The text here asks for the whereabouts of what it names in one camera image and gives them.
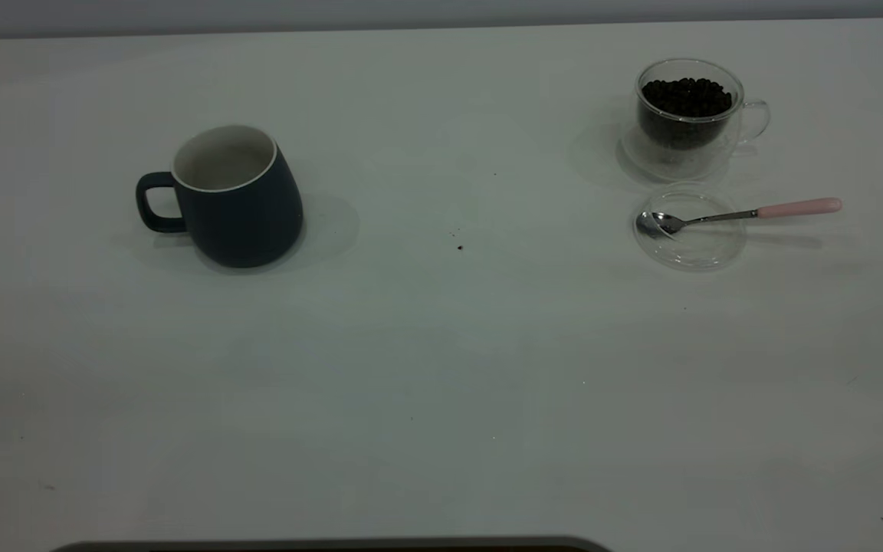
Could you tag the dark grey-blue ceramic mug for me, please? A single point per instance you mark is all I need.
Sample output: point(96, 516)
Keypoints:
point(246, 218)

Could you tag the clear round glass lid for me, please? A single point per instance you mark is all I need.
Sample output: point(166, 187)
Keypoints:
point(698, 249)

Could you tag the coffee beans heap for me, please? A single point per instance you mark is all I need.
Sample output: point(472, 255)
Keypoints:
point(685, 103)

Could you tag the clear glass saucer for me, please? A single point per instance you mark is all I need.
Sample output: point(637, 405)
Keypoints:
point(633, 157)

